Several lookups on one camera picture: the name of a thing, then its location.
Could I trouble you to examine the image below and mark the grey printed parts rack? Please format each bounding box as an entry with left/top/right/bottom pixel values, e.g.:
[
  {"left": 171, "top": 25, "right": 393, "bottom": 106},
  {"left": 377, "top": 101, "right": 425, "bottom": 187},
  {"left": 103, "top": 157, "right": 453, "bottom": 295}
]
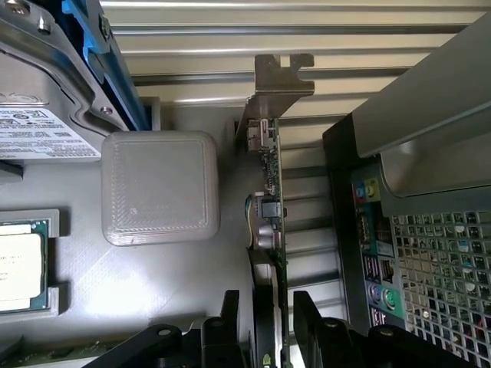
[{"left": 0, "top": 95, "right": 265, "bottom": 368}]

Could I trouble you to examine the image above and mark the grey square printed cap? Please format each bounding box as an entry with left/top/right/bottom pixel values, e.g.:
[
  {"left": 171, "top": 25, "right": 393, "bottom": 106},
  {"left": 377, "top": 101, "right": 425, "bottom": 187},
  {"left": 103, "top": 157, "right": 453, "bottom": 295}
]
[{"left": 101, "top": 130, "right": 222, "bottom": 247}]

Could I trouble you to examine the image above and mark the silver CPU chip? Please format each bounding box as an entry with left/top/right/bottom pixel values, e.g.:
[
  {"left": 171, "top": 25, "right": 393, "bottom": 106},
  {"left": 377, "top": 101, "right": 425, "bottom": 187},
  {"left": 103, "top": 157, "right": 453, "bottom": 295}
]
[{"left": 0, "top": 220, "right": 51, "bottom": 314}]

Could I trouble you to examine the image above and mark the blue disk carrier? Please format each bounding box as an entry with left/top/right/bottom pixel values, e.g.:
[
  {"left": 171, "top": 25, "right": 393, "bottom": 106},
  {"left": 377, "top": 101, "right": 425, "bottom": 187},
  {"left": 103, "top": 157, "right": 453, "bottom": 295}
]
[{"left": 61, "top": 0, "right": 149, "bottom": 133}]

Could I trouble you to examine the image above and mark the open grey PC case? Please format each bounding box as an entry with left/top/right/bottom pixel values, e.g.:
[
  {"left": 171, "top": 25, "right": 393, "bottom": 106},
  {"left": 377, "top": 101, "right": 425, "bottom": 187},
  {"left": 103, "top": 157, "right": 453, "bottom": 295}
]
[{"left": 321, "top": 11, "right": 491, "bottom": 368}]

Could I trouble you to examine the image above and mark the silver hard disk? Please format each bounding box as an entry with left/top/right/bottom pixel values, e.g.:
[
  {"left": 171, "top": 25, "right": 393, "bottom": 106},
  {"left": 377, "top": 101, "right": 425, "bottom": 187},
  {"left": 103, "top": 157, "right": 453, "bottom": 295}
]
[{"left": 0, "top": 0, "right": 116, "bottom": 164}]

